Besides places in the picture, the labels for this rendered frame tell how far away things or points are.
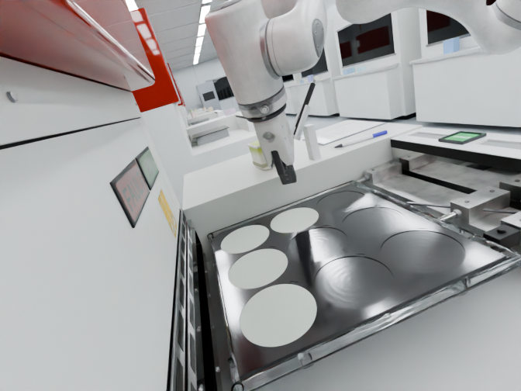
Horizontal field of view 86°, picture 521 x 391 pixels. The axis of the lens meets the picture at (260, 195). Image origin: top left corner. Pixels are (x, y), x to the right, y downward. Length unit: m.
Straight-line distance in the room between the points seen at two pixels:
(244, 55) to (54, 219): 0.33
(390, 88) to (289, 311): 4.90
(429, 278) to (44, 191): 0.39
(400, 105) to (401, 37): 0.98
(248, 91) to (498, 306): 0.45
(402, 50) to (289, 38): 4.80
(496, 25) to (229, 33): 0.70
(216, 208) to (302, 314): 0.35
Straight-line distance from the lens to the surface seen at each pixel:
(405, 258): 0.44
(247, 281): 0.45
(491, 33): 0.95
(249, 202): 0.65
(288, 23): 0.42
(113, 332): 0.21
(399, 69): 5.21
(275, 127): 0.47
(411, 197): 0.64
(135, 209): 0.31
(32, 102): 0.23
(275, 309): 0.39
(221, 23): 0.43
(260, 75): 0.44
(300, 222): 0.56
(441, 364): 0.43
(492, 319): 0.48
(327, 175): 0.70
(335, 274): 0.42
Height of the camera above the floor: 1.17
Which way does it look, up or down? 21 degrees down
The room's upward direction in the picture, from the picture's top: 17 degrees counter-clockwise
